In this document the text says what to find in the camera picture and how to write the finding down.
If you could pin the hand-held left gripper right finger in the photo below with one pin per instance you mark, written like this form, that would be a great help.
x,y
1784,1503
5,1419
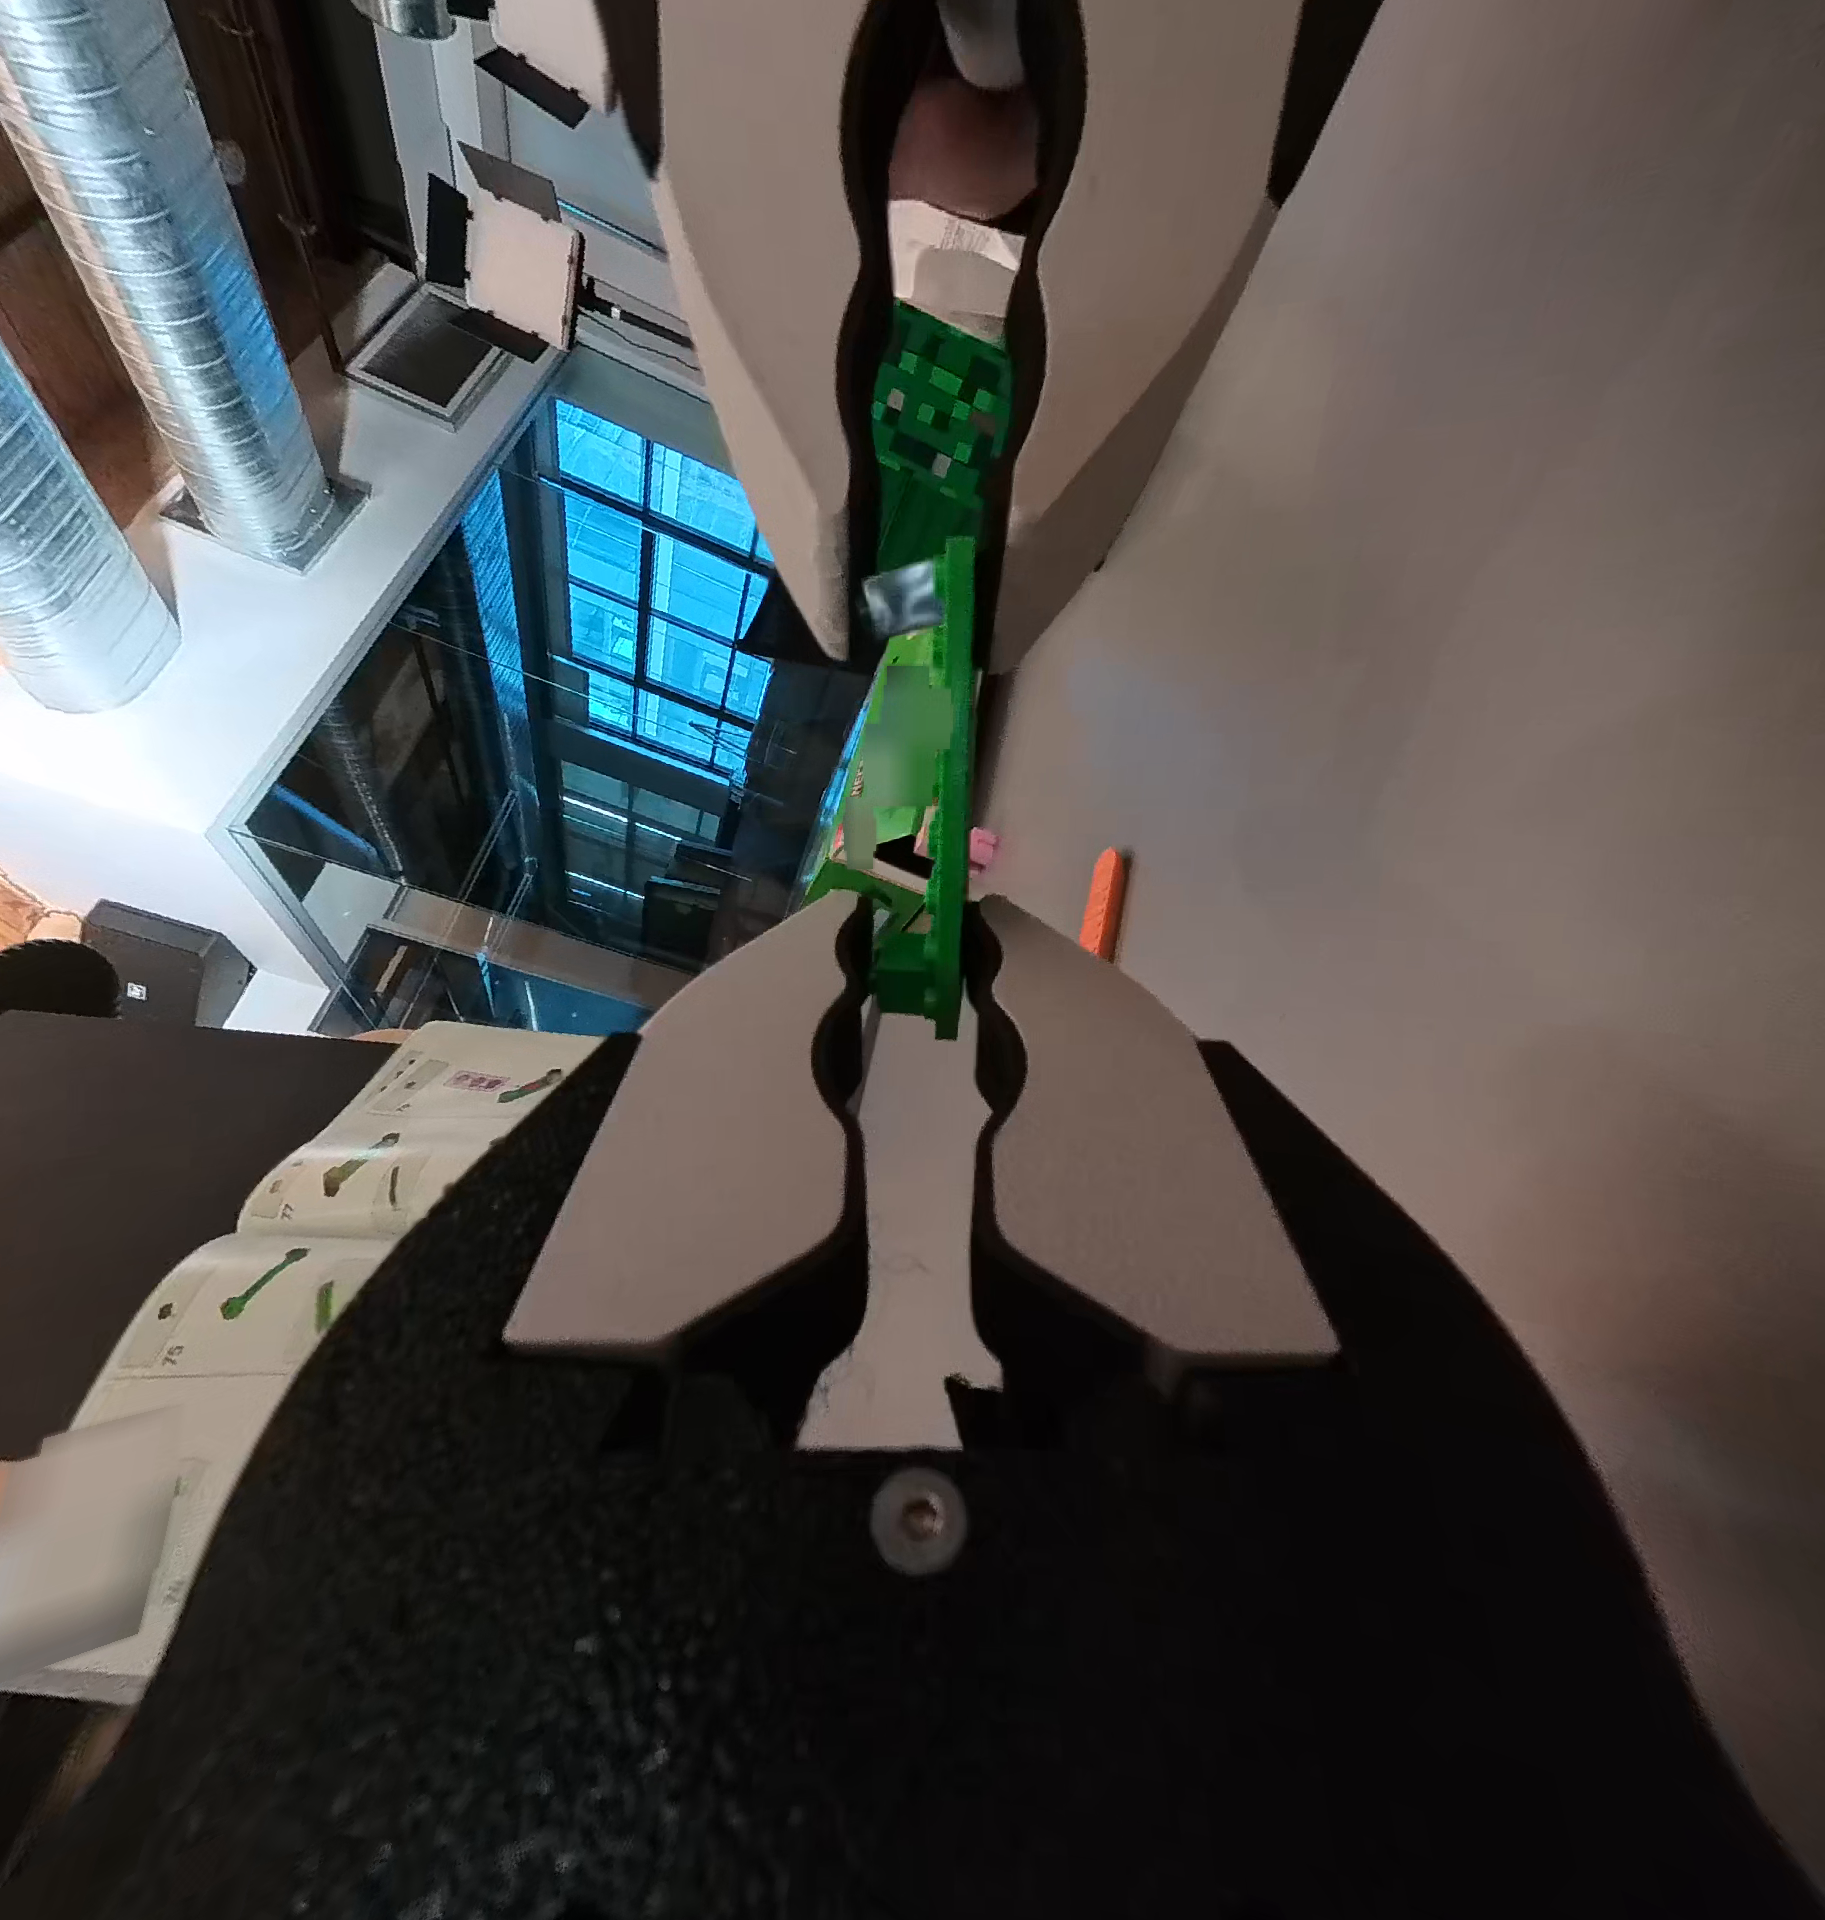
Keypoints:
x,y
1153,1184

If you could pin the person's right hand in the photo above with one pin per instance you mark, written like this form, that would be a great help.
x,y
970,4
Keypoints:
x,y
973,151

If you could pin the studio light on stand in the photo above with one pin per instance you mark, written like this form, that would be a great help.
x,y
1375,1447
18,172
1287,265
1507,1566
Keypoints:
x,y
546,39
516,271

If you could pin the white paper bags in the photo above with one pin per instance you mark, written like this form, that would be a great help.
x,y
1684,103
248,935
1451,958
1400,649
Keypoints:
x,y
950,271

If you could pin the orange lego brick separator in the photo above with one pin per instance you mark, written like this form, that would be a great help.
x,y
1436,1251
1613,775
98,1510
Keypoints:
x,y
1104,901

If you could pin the white air vent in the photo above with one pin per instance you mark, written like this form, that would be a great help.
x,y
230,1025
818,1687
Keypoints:
x,y
433,360

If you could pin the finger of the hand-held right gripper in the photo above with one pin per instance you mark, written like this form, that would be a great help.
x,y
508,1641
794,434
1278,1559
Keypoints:
x,y
763,224
1153,224

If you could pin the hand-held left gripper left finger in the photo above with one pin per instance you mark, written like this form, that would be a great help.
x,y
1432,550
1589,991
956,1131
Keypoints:
x,y
688,1184

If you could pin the dark green lego piece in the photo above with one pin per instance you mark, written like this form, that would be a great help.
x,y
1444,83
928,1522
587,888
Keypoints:
x,y
901,597

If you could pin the black board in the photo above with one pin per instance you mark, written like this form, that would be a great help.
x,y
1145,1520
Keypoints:
x,y
132,1201

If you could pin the green lego plate assembly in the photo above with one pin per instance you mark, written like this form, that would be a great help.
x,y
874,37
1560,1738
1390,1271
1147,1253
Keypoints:
x,y
956,781

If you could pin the green lego creeper figure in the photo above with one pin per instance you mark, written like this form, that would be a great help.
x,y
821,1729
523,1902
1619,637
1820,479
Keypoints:
x,y
943,405

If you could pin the small black box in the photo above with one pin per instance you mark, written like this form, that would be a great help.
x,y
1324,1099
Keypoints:
x,y
170,960

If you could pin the silver ventilation duct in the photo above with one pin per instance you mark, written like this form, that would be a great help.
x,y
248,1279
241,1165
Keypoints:
x,y
177,301

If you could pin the lego instruction booklet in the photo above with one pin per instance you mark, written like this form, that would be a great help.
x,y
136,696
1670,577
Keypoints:
x,y
297,1274

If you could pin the black fuzzy microphone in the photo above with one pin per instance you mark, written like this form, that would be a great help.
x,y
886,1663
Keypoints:
x,y
35,998

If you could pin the large paned window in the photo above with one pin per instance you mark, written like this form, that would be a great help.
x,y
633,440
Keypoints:
x,y
657,570

